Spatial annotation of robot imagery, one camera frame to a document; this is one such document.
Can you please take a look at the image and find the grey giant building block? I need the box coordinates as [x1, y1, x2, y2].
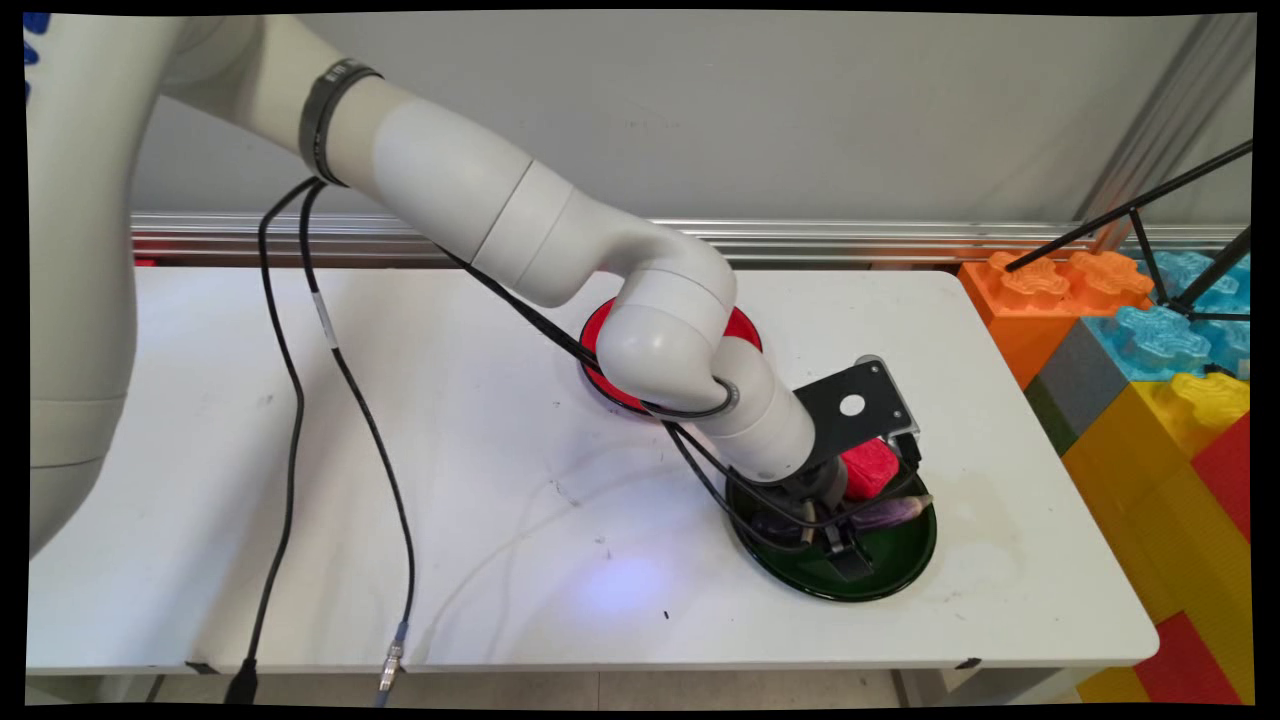
[1035, 318, 1131, 436]

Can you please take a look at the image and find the purple toy eggplant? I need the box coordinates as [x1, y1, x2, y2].
[845, 493, 935, 533]

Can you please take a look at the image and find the horizontal aluminium rail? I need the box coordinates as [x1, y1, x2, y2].
[130, 212, 1251, 269]

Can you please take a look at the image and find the red enamel plate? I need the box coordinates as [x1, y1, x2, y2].
[578, 295, 763, 416]

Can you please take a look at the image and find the thin black cable white tag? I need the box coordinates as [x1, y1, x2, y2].
[298, 182, 417, 706]

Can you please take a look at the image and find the orange giant building block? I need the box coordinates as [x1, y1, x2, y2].
[958, 250, 1156, 391]

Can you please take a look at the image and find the black looped wrist cable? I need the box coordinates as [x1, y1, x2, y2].
[440, 250, 921, 556]

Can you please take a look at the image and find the black tripod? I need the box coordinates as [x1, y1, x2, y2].
[1005, 140, 1253, 323]

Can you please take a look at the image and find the grey strap band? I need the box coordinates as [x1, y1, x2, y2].
[298, 58, 384, 189]

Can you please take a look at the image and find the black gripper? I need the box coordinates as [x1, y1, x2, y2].
[770, 460, 876, 583]

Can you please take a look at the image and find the thick black hanging cable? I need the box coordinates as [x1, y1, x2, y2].
[222, 178, 326, 706]

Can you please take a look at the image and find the red soft cube toy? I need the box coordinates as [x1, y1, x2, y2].
[840, 438, 901, 501]

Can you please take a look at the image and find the green enamel plate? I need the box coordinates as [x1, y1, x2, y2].
[725, 470, 939, 603]

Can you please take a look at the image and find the red giant building block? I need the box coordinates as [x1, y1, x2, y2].
[1190, 412, 1253, 546]

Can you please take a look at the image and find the yellow giant building block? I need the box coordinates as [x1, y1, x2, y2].
[1062, 372, 1253, 706]

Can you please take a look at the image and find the blue giant building block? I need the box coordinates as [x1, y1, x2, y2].
[1085, 250, 1253, 383]

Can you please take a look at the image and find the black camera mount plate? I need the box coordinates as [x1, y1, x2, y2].
[795, 355, 921, 471]

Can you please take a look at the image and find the green giant building block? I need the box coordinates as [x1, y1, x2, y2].
[1023, 375, 1083, 458]

